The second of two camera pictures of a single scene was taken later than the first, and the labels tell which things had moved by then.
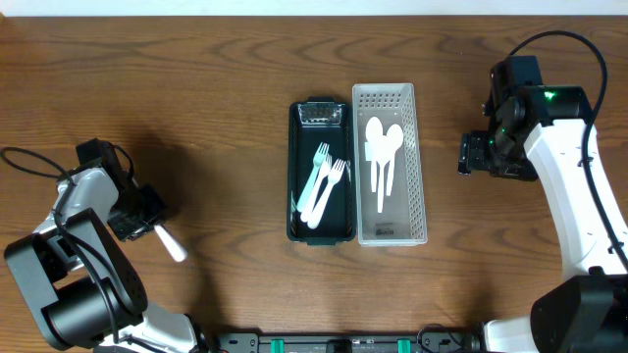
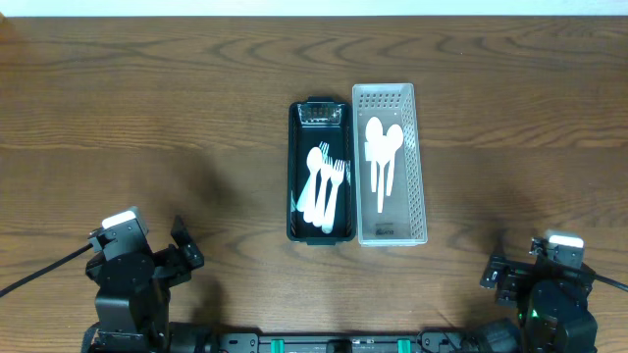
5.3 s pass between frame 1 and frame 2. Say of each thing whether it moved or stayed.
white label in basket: stayed
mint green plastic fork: stayed
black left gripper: moved
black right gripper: moved
